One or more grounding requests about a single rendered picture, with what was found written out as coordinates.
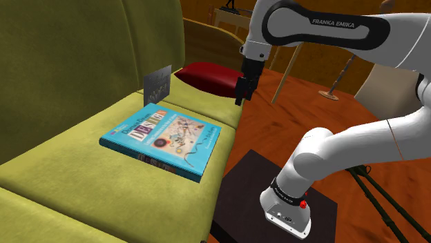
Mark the dark floor lamp stand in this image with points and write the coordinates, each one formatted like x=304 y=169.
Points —
x=336 y=84

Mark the dark red cushion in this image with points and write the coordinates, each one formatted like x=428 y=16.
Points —
x=210 y=78

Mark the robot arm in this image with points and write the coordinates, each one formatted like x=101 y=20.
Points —
x=340 y=148

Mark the dark grey upright card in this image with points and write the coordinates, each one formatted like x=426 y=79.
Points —
x=157 y=86

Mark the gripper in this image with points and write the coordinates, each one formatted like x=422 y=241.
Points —
x=251 y=69

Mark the black tripod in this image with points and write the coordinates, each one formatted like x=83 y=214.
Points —
x=384 y=198

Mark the olive green sofa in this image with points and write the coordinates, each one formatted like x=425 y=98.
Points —
x=84 y=175

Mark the beige armchair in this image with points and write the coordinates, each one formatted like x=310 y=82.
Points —
x=387 y=92

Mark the blue hardcover book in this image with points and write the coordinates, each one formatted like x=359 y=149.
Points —
x=165 y=138

